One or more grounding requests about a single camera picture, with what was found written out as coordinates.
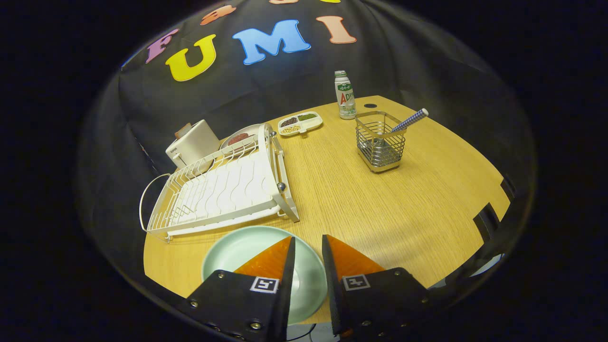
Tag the beige round plate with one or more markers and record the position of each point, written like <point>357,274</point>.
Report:
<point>244,130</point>

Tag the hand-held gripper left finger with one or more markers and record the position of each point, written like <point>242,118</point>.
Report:
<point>288,285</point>

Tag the bread slice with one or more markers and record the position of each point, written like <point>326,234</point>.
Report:
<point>182,130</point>

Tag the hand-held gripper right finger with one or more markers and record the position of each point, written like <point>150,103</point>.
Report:
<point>331,294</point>

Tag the white divided bean tray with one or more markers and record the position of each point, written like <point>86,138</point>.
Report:
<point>313,124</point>

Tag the white green drink bottle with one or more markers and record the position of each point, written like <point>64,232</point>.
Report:
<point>346,97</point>

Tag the black table edge bracket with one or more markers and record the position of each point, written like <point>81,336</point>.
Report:
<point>485,218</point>

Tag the white toaster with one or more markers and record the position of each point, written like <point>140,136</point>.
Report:
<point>197,140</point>

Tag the black backdrop cloth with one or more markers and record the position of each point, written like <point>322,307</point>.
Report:
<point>166,104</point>

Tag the red-brown meat piece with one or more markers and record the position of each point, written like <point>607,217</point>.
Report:
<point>237,138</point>

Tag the pale green plate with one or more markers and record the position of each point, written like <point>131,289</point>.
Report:
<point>232,251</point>

